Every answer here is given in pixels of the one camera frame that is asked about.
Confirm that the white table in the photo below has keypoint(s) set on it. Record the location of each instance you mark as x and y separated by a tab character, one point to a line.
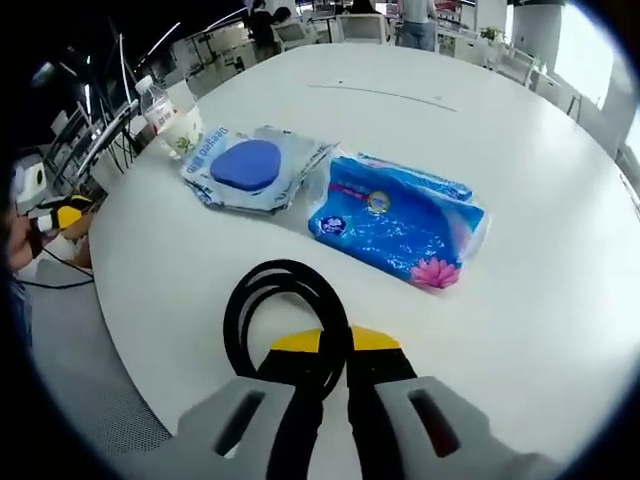
500	150

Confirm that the clear bag with blue pad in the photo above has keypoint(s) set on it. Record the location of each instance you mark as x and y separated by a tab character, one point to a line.
245	167

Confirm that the paper cup with green print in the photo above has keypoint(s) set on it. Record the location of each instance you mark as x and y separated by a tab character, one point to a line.
182	135

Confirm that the white socket panel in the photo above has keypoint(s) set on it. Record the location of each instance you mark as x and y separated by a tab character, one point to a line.
385	94

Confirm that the white office chair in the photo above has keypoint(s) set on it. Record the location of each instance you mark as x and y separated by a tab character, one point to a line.
362	29
297	36

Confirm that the clear plastic water bottle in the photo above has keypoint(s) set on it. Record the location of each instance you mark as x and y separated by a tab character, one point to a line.
157	107

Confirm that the green potted plant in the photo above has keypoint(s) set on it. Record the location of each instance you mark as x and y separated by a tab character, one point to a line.
491	36

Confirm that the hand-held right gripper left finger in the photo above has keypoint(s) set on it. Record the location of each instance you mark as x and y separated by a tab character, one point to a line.
225	415

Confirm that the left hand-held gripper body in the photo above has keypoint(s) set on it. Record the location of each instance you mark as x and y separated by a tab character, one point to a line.
31	182

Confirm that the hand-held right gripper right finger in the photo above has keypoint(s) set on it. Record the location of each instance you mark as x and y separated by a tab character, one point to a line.
400	430

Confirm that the person's left hand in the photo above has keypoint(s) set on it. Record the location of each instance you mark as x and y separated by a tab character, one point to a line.
22	240

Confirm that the blue tissue pack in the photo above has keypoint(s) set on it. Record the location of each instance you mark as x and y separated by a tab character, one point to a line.
395	220

